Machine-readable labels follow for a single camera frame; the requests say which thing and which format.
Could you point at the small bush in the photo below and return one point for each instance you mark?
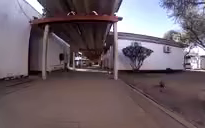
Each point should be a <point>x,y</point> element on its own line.
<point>161,85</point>

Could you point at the small dark tree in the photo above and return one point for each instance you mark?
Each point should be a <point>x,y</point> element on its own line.
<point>136,55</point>

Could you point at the white building behind posts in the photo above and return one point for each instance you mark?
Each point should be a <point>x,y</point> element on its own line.
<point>55,50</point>

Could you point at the covered walkway canopy with posts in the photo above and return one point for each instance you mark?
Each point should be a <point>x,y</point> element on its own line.
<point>80,20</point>

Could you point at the sparse tree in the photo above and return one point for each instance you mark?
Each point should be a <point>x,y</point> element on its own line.
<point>196,23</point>

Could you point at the pale building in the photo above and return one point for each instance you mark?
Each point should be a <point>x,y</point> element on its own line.
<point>200,61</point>

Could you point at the long white building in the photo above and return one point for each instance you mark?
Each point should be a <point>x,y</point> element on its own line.
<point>166,61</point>

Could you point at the grey concrete path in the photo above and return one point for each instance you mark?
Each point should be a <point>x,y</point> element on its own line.
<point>83,103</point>

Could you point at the concrete kerb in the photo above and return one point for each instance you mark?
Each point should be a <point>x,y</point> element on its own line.
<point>156,103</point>

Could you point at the tall white building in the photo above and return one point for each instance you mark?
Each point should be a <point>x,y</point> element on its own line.
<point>6,40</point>

